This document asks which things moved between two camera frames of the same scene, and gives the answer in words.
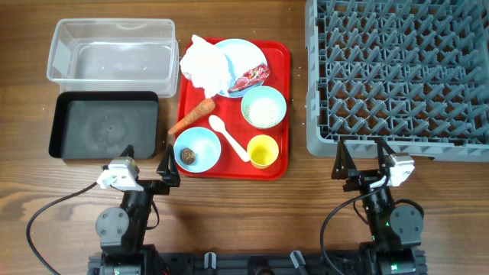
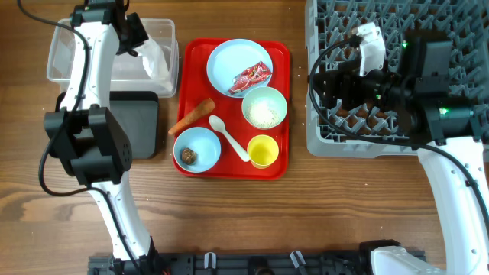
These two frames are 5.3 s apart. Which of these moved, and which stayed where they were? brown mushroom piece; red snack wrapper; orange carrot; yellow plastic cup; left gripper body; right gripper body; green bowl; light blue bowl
Moved: right gripper body; left gripper body
Stayed: yellow plastic cup; red snack wrapper; brown mushroom piece; orange carrot; light blue bowl; green bowl
